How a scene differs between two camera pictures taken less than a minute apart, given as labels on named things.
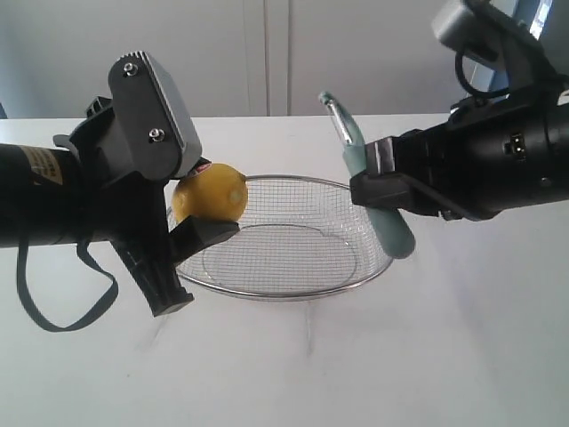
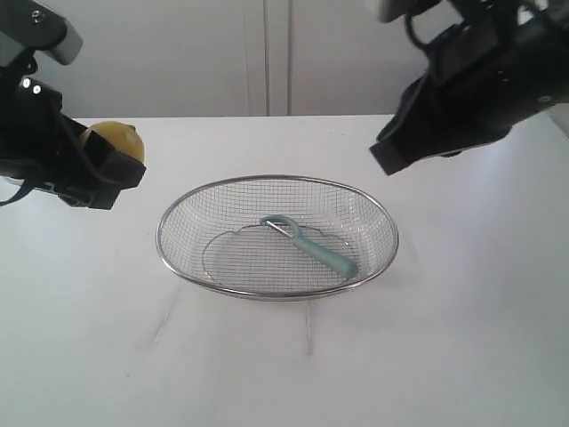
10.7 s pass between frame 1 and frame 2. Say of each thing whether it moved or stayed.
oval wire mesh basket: stayed
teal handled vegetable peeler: moved
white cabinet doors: stayed
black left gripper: moved
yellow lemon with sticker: moved
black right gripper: moved
